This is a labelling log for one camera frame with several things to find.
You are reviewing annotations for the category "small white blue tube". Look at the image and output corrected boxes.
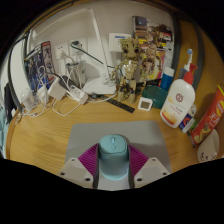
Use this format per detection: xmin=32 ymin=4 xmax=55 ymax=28
xmin=178 ymin=104 xmax=198 ymax=134

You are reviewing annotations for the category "blue robot model kit box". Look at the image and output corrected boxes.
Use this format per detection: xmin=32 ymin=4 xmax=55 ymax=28
xmin=23 ymin=40 xmax=57 ymax=94

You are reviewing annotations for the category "brown tree figure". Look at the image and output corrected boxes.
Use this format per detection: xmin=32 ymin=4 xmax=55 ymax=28
xmin=111 ymin=37 xmax=143 ymax=104

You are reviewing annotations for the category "black ruler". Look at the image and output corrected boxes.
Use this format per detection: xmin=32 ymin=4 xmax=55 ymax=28
xmin=106 ymin=97 xmax=136 ymax=114

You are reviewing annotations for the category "clear dome-lidded plastic cup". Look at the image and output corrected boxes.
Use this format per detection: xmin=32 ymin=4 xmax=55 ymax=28
xmin=20 ymin=87 xmax=36 ymax=109

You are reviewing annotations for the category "grey metal cup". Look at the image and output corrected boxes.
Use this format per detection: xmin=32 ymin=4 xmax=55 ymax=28
xmin=66 ymin=61 xmax=86 ymax=88

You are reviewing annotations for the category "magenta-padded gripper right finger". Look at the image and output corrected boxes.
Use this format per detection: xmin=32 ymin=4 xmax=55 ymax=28
xmin=127 ymin=143 xmax=171 ymax=190

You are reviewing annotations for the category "black bag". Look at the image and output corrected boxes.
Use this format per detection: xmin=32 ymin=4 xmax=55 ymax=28
xmin=3 ymin=81 xmax=16 ymax=116

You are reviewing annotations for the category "green round container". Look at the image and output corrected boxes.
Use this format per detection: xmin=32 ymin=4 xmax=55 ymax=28
xmin=141 ymin=84 xmax=169 ymax=109

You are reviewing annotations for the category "white power strip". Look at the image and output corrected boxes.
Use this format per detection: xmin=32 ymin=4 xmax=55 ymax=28
xmin=66 ymin=85 xmax=89 ymax=103

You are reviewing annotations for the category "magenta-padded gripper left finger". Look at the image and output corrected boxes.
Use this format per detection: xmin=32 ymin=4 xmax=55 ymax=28
xmin=58 ymin=143 xmax=100 ymax=190

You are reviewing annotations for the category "white wall socket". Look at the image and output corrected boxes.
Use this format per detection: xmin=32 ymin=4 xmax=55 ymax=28
xmin=68 ymin=38 xmax=88 ymax=56
xmin=53 ymin=42 xmax=69 ymax=60

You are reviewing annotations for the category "grey metal shelf frame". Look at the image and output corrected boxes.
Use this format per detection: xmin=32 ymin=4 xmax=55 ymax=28
xmin=6 ymin=13 xmax=205 ymax=111

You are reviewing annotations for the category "white mug with face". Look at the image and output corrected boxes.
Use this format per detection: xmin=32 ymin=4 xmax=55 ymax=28
xmin=196 ymin=128 xmax=221 ymax=164

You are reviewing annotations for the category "small brown figure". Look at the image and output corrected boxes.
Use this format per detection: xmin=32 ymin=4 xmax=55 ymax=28
xmin=139 ymin=44 xmax=161 ymax=84

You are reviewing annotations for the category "white multiport charger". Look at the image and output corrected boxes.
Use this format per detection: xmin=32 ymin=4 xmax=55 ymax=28
xmin=35 ymin=84 xmax=50 ymax=105

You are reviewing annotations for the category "teal quilt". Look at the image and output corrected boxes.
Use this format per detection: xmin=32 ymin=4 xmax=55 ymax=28
xmin=0 ymin=108 xmax=8 ymax=158

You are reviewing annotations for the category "black plug with cable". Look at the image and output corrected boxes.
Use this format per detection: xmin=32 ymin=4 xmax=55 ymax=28
xmin=70 ymin=40 xmax=116 ymax=69

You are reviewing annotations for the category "white blue-printed box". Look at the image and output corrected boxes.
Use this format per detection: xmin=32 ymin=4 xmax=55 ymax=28
xmin=108 ymin=32 xmax=132 ymax=53

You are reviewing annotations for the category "white charger block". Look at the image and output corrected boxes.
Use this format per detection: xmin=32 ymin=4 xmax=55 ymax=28
xmin=48 ymin=77 xmax=68 ymax=100

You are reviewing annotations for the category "white red-pump lotion bottle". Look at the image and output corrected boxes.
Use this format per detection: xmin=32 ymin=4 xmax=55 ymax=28
xmin=159 ymin=63 xmax=198 ymax=129

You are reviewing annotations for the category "grey mouse pad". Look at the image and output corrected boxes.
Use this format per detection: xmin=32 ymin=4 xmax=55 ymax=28
xmin=64 ymin=120 xmax=173 ymax=192

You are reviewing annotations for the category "white cable bundle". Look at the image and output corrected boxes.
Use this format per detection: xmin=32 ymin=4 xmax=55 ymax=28
xmin=14 ymin=54 xmax=118 ymax=118

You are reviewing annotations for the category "small white square clock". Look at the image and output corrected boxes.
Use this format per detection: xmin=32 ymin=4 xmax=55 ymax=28
xmin=137 ymin=96 xmax=154 ymax=112

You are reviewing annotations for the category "colourful printed box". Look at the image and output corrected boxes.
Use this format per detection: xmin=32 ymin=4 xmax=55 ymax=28
xmin=132 ymin=14 xmax=174 ymax=83

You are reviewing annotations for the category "light blue computer mouse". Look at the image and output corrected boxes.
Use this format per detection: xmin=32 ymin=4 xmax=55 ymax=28
xmin=98 ymin=134 xmax=130 ymax=182

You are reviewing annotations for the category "black power adapter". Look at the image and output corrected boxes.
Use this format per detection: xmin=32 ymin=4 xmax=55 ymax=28
xmin=61 ymin=75 xmax=76 ymax=89

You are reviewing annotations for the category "red yellow-lidded snack canister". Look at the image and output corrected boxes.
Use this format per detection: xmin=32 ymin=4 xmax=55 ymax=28
xmin=190 ymin=84 xmax=224 ymax=146

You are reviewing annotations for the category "white desk lamp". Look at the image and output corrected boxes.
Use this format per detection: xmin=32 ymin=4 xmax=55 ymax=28
xmin=28 ymin=8 xmax=118 ymax=96

